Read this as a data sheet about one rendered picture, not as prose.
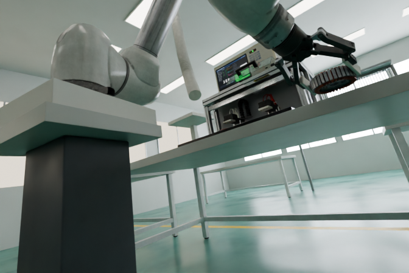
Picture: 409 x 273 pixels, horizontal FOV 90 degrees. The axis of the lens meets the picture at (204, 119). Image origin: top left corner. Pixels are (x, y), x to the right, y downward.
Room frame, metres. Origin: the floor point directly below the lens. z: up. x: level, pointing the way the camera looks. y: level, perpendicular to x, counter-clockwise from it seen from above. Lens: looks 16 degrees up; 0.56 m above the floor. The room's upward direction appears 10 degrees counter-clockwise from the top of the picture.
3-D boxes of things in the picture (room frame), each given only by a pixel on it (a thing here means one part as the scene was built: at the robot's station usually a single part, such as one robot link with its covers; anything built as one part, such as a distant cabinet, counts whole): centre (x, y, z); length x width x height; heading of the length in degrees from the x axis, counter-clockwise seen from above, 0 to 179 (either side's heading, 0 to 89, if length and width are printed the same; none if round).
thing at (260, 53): (1.36, -0.42, 1.22); 0.44 x 0.39 x 0.20; 52
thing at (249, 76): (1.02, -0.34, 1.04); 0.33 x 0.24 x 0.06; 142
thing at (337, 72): (0.53, -0.37, 0.77); 0.11 x 0.11 x 0.04
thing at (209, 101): (1.36, -0.41, 1.09); 0.68 x 0.44 x 0.05; 52
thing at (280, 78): (1.19, -0.27, 1.03); 0.62 x 0.01 x 0.03; 52
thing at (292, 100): (1.31, -0.37, 0.92); 0.66 x 0.01 x 0.30; 52
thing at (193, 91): (2.49, 0.13, 2.42); 0.43 x 0.31 x 1.79; 52
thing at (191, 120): (2.13, 0.14, 0.98); 0.37 x 0.35 x 0.46; 52
